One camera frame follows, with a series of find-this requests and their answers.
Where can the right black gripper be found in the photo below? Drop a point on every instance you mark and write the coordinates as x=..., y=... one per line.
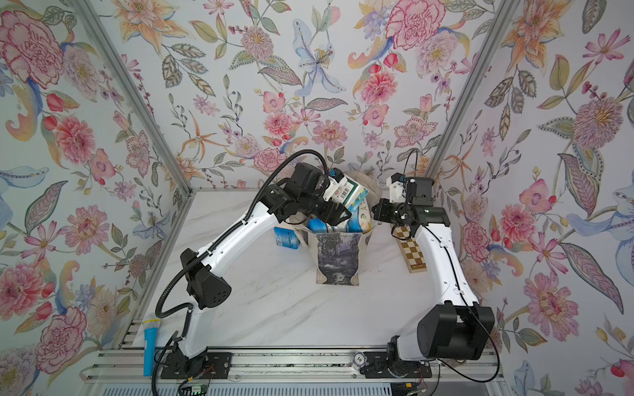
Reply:
x=383, y=215

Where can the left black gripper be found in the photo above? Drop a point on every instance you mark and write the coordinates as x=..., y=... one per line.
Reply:
x=334, y=217

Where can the blue floral tissue pack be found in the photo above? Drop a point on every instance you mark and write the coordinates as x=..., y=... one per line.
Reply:
x=360, y=221
x=317, y=226

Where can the beige canvas bag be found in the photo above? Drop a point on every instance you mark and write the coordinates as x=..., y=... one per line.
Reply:
x=338, y=255

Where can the blue floral tissue pack front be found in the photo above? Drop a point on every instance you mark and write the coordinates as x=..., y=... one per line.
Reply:
x=317, y=226

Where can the green white tissue box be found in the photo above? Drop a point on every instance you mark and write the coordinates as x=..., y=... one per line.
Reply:
x=349, y=193

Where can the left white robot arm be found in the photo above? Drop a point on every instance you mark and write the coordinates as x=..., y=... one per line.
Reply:
x=308, y=192

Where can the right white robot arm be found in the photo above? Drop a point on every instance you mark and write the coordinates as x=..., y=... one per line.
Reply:
x=455, y=326

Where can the wooden chessboard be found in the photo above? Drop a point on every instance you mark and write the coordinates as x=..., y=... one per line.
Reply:
x=410, y=250

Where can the blue microphone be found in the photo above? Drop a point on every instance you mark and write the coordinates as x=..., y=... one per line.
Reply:
x=150, y=327

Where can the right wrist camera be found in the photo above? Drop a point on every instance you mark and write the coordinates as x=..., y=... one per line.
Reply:
x=397, y=185

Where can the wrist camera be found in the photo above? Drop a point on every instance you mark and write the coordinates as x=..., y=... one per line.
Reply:
x=397, y=185
x=336, y=176

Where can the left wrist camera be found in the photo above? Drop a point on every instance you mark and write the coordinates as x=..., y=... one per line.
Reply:
x=336, y=176

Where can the aluminium corner post right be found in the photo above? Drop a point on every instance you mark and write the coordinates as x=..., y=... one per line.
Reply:
x=500, y=23

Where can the aluminium corner post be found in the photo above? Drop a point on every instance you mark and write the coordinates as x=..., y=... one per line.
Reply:
x=500, y=23
x=112, y=59

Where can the metal base rail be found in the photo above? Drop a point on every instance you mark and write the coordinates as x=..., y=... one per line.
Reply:
x=285, y=371

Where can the aluminium corner post left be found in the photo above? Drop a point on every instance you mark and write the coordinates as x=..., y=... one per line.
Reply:
x=112, y=59

